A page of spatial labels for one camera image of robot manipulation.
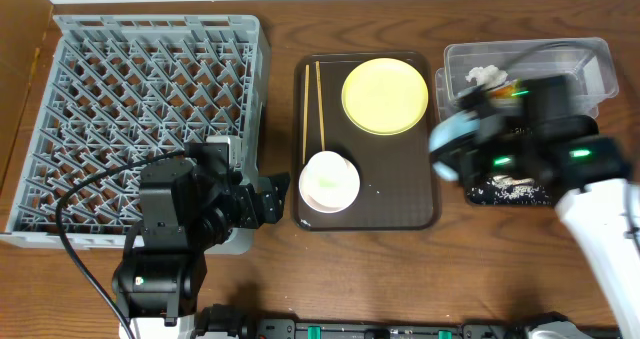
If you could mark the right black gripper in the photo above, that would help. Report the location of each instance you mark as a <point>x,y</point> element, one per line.
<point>470,142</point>

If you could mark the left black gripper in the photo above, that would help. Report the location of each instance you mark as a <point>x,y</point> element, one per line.
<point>255,205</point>

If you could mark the green orange snack wrapper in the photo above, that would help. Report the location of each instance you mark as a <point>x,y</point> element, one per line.
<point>506,91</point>

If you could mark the pile of rice leftovers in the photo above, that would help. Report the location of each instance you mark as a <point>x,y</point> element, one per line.
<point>510,186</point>

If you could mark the light blue bowl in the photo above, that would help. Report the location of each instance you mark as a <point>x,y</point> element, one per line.
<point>445,132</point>

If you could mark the white round bowl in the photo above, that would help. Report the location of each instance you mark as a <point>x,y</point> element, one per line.
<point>329,183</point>

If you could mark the white tissue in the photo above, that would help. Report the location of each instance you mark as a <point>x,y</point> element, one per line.
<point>490,76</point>

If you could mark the clear plastic waste bin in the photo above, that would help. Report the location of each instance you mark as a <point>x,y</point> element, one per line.
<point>589,67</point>

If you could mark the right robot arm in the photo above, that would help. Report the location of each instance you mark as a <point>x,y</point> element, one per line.
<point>531,130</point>

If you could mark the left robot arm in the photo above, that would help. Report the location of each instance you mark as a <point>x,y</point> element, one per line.
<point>190,203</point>

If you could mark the grey plastic dishwasher rack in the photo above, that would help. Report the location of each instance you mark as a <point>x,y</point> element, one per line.
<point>123,88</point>

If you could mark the dark brown serving tray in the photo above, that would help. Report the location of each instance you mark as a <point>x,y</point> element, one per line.
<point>398,190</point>

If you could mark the yellow round plate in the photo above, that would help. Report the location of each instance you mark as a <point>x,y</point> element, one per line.
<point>385,96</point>

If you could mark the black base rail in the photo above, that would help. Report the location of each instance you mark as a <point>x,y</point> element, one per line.
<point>350,329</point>

